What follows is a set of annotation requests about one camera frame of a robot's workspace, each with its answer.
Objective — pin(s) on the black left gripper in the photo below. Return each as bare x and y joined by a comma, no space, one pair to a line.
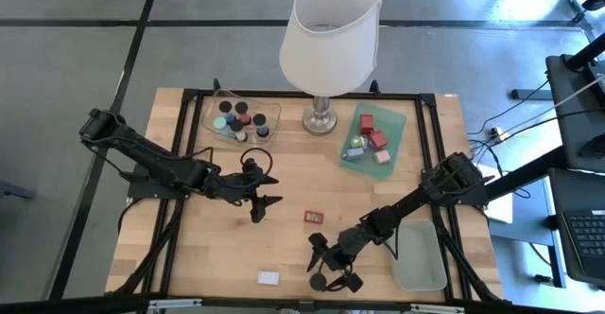
231,186

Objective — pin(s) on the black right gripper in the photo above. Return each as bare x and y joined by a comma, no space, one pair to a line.
347,248

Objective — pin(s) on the orange sand hourglass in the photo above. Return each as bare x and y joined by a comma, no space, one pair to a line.
317,281

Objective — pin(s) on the white rectangular box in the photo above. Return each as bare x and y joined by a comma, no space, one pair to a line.
268,278

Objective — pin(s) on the white sand hourglass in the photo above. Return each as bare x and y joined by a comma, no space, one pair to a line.
236,126

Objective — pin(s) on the red sand hourglass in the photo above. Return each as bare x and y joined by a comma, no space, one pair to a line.
241,107

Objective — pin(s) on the green power adapter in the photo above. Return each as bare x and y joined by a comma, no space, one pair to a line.
356,142

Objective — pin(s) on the pink power adapter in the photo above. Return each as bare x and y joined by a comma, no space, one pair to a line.
382,156

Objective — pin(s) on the red power adapter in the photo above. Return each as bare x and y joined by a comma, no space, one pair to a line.
378,139
367,124

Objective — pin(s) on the teal plastic tray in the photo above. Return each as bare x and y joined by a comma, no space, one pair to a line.
394,125

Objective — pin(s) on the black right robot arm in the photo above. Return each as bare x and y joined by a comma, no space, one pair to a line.
406,203

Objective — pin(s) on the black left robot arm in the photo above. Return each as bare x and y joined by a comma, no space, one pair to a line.
156,162

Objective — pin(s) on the red digital clock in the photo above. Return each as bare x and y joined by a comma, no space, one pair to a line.
313,217

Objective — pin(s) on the grey plastic bin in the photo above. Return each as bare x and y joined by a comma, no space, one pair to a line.
420,262

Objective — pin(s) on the clear plastic bin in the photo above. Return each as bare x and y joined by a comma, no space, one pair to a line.
255,97

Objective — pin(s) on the black clamp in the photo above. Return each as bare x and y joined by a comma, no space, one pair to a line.
374,87
216,86

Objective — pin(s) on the silver table lamp white shade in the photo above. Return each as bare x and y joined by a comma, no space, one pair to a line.
331,44

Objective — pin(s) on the white paper sheet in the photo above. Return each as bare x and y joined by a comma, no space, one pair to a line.
501,208

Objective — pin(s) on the white power strip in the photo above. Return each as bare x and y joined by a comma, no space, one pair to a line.
496,134

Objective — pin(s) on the black laptop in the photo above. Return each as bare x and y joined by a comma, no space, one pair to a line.
581,238

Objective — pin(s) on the black side desk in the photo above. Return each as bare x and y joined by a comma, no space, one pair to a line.
574,110

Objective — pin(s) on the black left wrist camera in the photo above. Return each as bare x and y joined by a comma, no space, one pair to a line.
251,167

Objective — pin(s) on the silver metal bracket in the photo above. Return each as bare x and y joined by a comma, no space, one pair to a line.
175,303
437,308

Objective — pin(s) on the black aluminium table frame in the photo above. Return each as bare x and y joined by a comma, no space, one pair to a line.
426,99

